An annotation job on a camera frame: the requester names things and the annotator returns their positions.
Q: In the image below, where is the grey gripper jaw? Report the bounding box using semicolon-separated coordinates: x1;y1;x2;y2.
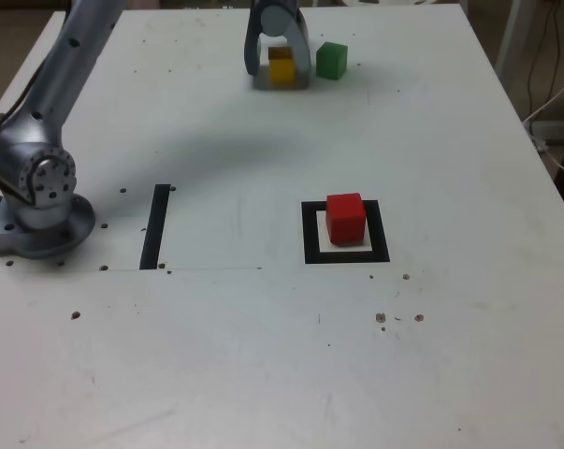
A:
242;0;266;77
260;2;313;90

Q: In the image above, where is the yellow cube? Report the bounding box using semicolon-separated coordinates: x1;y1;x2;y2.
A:
268;45;296;86

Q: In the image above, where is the green cube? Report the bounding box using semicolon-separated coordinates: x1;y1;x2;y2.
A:
315;41;349;80

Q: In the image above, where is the red cube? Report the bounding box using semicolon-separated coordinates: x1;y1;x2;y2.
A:
325;192;368;248

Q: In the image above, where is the black tape square outline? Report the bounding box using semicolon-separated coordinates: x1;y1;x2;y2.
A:
300;199;391;266

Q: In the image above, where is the black tape strip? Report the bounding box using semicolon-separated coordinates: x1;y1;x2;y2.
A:
138;183;171;271

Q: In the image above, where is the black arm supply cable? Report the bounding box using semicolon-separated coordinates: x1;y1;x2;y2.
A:
3;63;49;122

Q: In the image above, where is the white metal frame leg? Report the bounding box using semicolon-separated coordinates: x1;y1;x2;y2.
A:
494;0;531;81

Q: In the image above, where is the thin black hanging cable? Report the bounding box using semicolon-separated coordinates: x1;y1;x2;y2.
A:
526;0;563;121

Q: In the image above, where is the white cable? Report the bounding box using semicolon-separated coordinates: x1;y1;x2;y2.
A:
522;68;564;175

